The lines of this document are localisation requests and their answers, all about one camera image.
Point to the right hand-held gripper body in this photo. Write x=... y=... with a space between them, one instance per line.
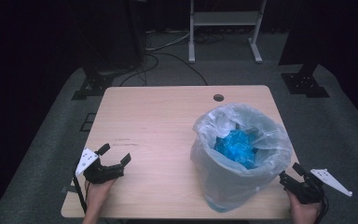
x=307 y=191

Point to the white metal stand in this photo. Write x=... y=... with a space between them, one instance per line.
x=227 y=18

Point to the light blue trash bin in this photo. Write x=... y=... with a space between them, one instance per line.
x=218 y=206

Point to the crumpled blue plastic bag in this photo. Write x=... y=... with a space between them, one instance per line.
x=236 y=147

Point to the person's left hand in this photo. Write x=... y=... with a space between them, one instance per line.
x=95 y=194

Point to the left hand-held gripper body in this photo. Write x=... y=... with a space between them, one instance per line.
x=102 y=174

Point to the floor outlet cover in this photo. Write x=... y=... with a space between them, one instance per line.
x=88 y=122

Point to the person's right hand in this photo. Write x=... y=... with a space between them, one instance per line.
x=304 y=213

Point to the bin with clear plastic bag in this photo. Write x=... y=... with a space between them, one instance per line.
x=227 y=180

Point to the black stand base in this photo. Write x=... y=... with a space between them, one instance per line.
x=304 y=82
x=94 y=84

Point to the crumpled white plastic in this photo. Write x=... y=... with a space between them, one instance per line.
x=227 y=123

